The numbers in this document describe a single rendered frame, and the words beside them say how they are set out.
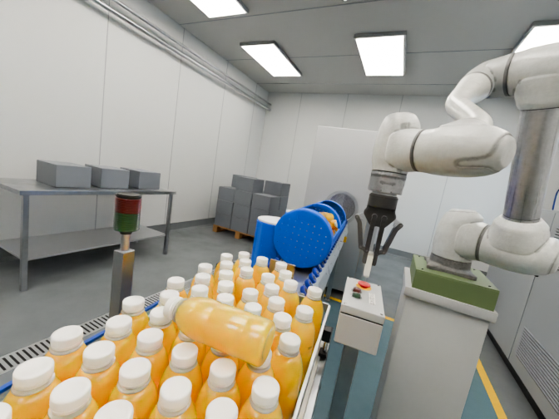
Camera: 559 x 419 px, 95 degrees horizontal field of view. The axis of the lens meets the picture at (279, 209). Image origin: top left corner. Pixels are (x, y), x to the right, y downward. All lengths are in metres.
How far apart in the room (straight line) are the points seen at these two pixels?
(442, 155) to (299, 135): 6.14
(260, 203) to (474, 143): 4.24
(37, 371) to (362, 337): 0.58
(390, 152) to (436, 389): 1.06
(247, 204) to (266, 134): 2.80
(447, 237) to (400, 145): 0.69
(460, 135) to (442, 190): 5.53
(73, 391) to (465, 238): 1.24
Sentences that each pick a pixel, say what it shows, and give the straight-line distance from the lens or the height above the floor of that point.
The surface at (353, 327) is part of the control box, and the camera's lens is 0.69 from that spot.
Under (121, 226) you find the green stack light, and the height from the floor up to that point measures 1.18.
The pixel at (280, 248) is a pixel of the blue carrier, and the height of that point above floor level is 1.03.
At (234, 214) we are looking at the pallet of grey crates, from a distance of 5.02.
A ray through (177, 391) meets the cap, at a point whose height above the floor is 1.09.
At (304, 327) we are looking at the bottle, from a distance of 0.63.
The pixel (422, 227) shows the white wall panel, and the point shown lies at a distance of 6.18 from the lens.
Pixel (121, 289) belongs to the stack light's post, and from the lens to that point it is 0.87.
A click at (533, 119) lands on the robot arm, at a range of 1.16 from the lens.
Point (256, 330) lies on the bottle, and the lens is 0.42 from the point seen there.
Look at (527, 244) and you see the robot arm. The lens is 1.23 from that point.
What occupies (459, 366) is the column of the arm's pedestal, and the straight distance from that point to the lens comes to 1.41.
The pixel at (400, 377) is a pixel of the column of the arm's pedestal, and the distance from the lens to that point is 1.45.
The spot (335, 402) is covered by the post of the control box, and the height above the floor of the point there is 0.77.
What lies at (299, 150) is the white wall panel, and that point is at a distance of 6.64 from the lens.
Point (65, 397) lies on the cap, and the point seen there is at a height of 1.09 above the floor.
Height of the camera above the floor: 1.38
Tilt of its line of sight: 8 degrees down
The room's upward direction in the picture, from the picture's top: 9 degrees clockwise
